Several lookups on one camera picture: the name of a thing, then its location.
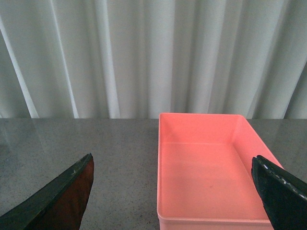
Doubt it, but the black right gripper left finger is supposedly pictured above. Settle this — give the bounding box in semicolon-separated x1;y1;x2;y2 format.
0;154;94;230

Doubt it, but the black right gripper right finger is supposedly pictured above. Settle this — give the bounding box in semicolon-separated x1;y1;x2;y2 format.
251;155;307;230

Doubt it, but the pink plastic bin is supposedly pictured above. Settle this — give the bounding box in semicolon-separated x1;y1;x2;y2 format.
157;113;278;230

